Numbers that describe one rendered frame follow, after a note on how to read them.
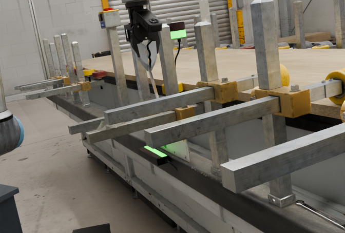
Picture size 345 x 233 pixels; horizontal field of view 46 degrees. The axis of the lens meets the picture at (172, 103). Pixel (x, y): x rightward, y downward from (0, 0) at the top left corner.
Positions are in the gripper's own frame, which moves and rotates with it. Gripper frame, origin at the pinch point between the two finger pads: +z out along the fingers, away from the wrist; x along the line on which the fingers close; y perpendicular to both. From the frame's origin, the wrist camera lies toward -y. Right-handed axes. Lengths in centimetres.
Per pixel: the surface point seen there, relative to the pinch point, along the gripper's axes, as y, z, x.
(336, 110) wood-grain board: -52, 12, -22
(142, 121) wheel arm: -2.4, 15.6, 6.2
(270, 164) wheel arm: -77, 6, 18
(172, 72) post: 1.3, 3.2, -8.1
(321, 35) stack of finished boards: 587, 77, -686
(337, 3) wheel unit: 29, -8, -115
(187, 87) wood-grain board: 19.4, 12.8, -21.8
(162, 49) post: 1.6, -4.6, -5.9
